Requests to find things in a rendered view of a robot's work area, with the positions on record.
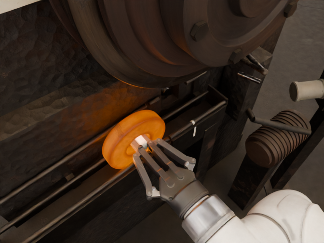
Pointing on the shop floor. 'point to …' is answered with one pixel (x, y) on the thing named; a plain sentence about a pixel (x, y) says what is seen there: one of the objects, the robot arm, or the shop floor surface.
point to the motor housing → (265, 155)
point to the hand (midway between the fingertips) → (135, 136)
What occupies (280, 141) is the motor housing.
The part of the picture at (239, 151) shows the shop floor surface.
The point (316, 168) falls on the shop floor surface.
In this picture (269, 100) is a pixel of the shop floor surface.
